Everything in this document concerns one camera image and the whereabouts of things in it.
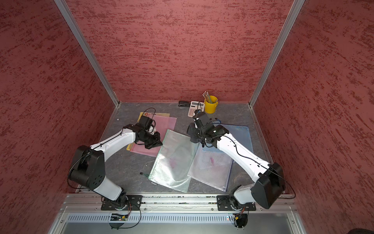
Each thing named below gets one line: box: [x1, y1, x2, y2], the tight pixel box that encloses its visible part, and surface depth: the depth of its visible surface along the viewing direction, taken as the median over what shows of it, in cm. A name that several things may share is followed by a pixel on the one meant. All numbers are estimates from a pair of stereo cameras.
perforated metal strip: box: [66, 213, 234, 224], surface depth 72 cm
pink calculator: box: [187, 100, 206, 118], surface depth 119 cm
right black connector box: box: [233, 213, 249, 230], surface depth 72 cm
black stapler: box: [178, 100, 190, 107], surface depth 120 cm
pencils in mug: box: [202, 91, 213, 104], surface depth 108 cm
